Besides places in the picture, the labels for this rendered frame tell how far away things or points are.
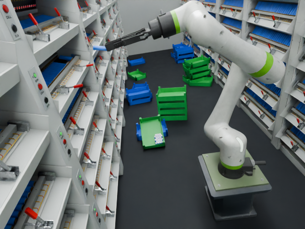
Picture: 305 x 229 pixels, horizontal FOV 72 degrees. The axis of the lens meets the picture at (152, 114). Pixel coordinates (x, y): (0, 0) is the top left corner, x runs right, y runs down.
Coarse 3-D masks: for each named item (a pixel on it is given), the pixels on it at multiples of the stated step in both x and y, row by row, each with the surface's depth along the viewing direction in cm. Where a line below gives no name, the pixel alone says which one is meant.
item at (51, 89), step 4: (76, 56) 116; (72, 60) 109; (76, 60) 112; (72, 64) 105; (68, 68) 99; (64, 72) 94; (68, 72) 98; (60, 76) 89; (64, 76) 92; (56, 80) 85; (60, 80) 87; (64, 80) 90; (52, 84) 82; (56, 84) 82; (60, 84) 86; (64, 84) 87; (48, 88) 78; (52, 88) 79; (52, 92) 78
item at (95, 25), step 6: (78, 0) 166; (84, 0) 166; (90, 0) 167; (90, 24) 175; (96, 24) 176; (108, 54) 195; (108, 66) 195; (108, 72) 198; (114, 78) 208; (114, 84) 204; (114, 90) 207; (120, 108) 218
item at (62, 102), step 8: (64, 48) 116; (72, 56) 117; (80, 56) 119; (88, 56) 120; (80, 64) 114; (88, 64) 117; (72, 72) 102; (80, 72) 104; (72, 80) 94; (80, 80) 100; (72, 88) 87; (56, 96) 79; (64, 96) 80; (72, 96) 87; (56, 104) 68; (64, 104) 76; (64, 112) 77
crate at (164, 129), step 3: (162, 123) 220; (165, 123) 214; (138, 126) 219; (162, 126) 219; (165, 126) 219; (138, 129) 220; (162, 129) 214; (165, 129) 201; (138, 132) 216; (165, 132) 202; (138, 135) 201; (141, 135) 202; (165, 135) 204; (138, 138) 203; (141, 138) 203
